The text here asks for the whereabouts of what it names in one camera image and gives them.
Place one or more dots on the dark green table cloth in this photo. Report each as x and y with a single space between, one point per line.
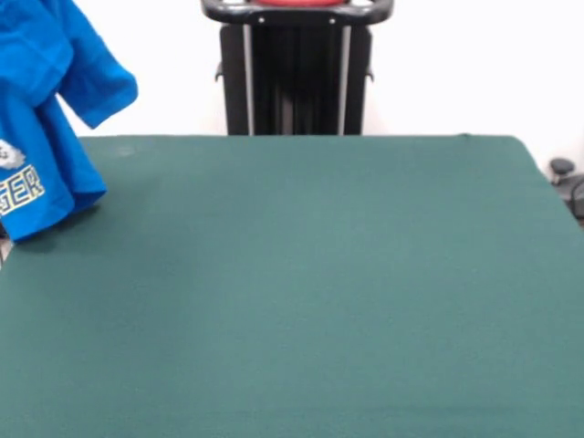
319 296

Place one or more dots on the blue printed shirt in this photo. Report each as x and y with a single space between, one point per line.
41 114

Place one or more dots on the black office chair base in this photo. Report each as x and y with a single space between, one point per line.
570 182

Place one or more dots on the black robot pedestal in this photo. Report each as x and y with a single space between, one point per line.
296 68

